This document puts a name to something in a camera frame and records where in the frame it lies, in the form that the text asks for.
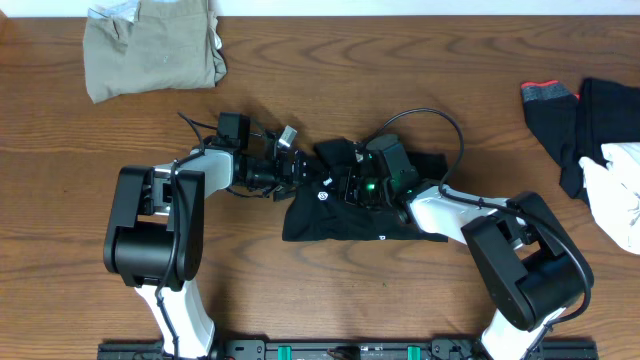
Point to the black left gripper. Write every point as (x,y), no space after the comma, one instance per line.
(298,170)

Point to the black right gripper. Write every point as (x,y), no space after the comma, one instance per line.
(352,176)

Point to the black polo shirt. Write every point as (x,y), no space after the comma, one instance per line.
(318,212)

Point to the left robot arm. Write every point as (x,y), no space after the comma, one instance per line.
(155,234)

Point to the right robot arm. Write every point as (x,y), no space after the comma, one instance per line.
(534,273)

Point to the folded khaki pants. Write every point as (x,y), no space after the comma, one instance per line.
(134,47)

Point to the black garment with red trim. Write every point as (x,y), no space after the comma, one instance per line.
(574,125)

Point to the white printed t-shirt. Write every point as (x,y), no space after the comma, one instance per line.
(613,193)

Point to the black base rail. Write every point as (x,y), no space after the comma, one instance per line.
(441,348)

